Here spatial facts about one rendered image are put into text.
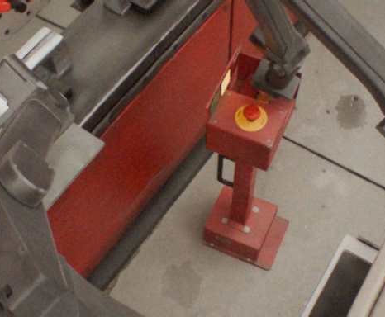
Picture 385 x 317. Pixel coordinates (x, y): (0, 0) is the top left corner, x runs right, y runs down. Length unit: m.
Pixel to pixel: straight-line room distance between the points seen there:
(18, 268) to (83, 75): 0.96
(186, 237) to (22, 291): 1.68
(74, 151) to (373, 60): 0.55
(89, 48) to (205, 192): 0.91
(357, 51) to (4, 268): 0.54
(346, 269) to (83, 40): 0.79
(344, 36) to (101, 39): 0.72
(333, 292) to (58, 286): 0.60
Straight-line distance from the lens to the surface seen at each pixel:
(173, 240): 2.04
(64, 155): 1.06
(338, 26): 0.79
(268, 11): 1.01
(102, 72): 1.31
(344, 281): 0.92
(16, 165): 0.43
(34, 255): 0.38
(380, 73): 0.79
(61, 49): 1.28
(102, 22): 1.41
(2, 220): 0.40
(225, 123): 1.33
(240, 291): 1.98
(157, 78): 1.43
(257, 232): 1.92
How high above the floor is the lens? 1.90
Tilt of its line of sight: 62 degrees down
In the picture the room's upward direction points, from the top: 3 degrees counter-clockwise
